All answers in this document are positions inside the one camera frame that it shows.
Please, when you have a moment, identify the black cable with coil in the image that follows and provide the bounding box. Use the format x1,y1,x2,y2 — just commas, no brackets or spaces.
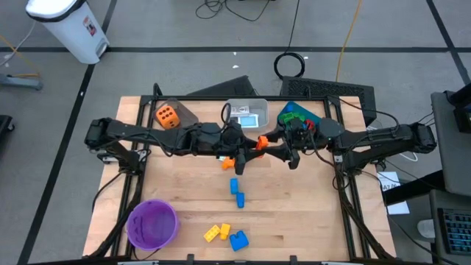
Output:
273,0,307,80

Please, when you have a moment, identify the long yellow toy brick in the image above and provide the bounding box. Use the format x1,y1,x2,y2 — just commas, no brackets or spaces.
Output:
203,224,222,244

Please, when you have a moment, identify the white computer mouse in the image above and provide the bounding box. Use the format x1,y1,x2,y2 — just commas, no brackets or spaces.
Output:
417,219,436,240

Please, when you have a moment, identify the yellow power cable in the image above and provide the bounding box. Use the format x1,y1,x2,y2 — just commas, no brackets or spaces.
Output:
334,0,364,83

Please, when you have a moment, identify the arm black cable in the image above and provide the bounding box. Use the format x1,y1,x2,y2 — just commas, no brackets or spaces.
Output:
219,102,233,130
308,128,341,192

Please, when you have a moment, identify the smoky grey translucent bin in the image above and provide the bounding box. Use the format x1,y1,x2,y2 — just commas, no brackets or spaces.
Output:
152,97,200,130

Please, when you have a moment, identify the orange foam die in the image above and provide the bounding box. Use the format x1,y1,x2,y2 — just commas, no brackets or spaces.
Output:
155,105,181,130

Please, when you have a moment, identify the black flat panel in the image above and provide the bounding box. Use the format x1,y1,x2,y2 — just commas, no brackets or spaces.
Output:
186,74,258,98

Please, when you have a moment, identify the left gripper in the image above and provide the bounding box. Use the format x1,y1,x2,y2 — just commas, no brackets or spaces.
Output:
198,123,266,176

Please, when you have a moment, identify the black perforated panel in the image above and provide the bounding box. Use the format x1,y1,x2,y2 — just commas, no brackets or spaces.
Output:
280,76,378,121

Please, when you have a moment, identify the grey keyboard desk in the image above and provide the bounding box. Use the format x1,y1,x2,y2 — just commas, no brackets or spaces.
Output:
428,188,471,265

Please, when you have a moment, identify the grey metal stand base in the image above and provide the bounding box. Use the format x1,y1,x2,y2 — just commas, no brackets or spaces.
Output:
0,72,44,92

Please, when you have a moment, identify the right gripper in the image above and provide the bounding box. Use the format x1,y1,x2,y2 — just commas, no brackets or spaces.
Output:
263,117,328,171

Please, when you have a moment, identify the grey side desk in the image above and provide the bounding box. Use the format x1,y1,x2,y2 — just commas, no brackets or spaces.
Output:
430,91,471,198

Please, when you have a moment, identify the white pedal trash bin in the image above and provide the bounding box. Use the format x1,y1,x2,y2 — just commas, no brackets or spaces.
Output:
25,0,110,66

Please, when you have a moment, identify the white floor cable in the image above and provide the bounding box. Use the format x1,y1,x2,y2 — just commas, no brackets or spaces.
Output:
0,21,38,68

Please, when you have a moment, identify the black equipment base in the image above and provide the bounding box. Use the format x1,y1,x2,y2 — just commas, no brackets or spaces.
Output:
0,114,16,134

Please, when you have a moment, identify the grey-backed playing card deck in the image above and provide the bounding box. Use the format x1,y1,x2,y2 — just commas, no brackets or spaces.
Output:
237,114,261,129

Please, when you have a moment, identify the teal plastic bin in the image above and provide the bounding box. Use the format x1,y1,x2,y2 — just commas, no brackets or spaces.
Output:
276,101,325,133

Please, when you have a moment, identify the translucent white plastic bin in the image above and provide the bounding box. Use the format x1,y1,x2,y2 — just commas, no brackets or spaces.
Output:
224,98,270,133

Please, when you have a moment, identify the tangled black floor cable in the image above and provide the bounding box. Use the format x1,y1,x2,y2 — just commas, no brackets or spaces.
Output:
194,0,274,23

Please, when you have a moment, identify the large blue arch brick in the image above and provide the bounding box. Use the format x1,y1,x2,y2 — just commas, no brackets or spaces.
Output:
228,230,250,252

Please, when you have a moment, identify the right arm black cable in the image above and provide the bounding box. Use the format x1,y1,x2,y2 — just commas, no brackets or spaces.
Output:
308,128,341,192

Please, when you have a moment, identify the backlit computer keyboard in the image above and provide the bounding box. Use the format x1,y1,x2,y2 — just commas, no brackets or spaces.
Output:
436,207,471,255

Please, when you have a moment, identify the purple plastic bucket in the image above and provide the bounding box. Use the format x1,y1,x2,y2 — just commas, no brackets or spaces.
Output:
126,198,181,252

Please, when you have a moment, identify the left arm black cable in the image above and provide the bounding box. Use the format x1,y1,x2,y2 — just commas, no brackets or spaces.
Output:
219,102,233,130

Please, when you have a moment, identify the white paper sheet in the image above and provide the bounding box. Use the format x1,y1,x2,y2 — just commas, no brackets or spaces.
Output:
376,170,411,216

